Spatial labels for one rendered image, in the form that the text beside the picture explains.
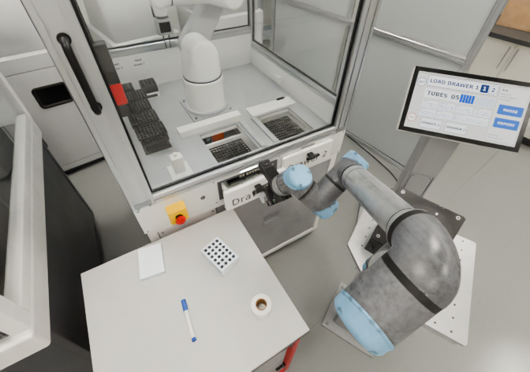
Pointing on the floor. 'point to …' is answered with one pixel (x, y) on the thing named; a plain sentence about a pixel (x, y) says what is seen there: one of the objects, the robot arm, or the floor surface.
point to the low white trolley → (102, 306)
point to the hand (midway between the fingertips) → (261, 189)
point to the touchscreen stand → (423, 165)
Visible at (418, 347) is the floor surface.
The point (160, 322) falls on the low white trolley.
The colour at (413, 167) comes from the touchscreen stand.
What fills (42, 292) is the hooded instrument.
